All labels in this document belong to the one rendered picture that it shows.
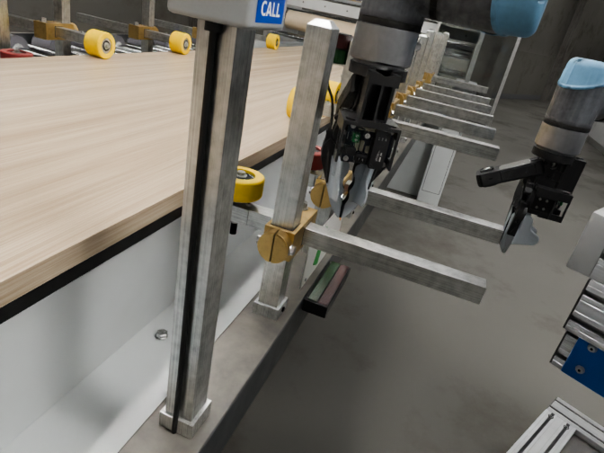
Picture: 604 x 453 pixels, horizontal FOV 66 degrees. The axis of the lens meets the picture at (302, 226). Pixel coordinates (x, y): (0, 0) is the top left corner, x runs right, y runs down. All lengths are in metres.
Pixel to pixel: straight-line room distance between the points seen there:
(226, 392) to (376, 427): 1.05
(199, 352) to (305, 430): 1.08
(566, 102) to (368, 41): 0.43
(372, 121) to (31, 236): 0.40
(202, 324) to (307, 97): 0.33
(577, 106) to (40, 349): 0.87
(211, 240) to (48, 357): 0.34
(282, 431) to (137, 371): 0.83
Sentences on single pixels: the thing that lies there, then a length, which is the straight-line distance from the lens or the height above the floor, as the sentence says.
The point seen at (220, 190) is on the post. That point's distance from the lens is 0.42.
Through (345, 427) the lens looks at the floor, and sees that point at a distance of 1.62.
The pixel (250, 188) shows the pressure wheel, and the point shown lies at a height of 0.90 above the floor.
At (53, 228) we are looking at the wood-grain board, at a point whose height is 0.90.
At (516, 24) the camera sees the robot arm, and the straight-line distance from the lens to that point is 0.56.
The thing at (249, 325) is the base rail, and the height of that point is 0.70.
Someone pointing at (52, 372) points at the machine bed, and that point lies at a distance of 0.73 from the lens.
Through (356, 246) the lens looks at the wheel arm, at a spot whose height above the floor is 0.85.
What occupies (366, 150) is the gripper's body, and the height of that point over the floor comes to 1.03.
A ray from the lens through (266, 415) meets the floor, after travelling 1.58.
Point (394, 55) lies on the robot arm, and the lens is 0.57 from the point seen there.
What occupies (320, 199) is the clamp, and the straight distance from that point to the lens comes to 0.92.
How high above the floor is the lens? 1.18
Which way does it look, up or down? 25 degrees down
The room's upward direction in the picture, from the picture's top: 12 degrees clockwise
